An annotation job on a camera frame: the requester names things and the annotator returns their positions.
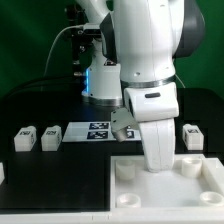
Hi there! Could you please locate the white block left edge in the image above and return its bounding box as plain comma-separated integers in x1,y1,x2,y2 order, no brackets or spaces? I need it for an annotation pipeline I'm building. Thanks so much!
0,163,5,185

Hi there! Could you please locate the white front rail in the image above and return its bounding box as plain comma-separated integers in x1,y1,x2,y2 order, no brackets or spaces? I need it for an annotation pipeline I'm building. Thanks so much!
0,213,224,224

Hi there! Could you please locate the white square tabletop part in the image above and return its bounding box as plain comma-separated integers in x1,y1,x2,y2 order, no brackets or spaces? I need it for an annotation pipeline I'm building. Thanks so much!
110,154,224,209

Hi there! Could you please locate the black cable bundle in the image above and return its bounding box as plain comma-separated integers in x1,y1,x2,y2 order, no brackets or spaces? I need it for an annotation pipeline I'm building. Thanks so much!
0,75,84,104

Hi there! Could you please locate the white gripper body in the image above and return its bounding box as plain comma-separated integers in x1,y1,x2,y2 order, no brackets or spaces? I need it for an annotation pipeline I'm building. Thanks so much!
124,82,179,172

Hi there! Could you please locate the white cable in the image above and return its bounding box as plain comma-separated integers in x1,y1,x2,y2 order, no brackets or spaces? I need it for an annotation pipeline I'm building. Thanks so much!
43,23,86,78

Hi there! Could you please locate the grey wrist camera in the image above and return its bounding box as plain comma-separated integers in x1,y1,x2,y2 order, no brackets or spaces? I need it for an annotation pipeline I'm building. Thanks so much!
110,107,137,142

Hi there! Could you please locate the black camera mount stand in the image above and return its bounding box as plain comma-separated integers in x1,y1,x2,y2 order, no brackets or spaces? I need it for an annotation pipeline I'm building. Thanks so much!
65,3,92,76

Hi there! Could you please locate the sheet with four tags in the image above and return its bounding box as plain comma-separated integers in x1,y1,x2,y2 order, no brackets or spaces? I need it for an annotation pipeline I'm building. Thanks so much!
62,120,143,143

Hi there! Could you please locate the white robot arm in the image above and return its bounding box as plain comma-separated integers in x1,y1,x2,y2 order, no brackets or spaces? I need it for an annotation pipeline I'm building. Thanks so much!
77,0,205,172

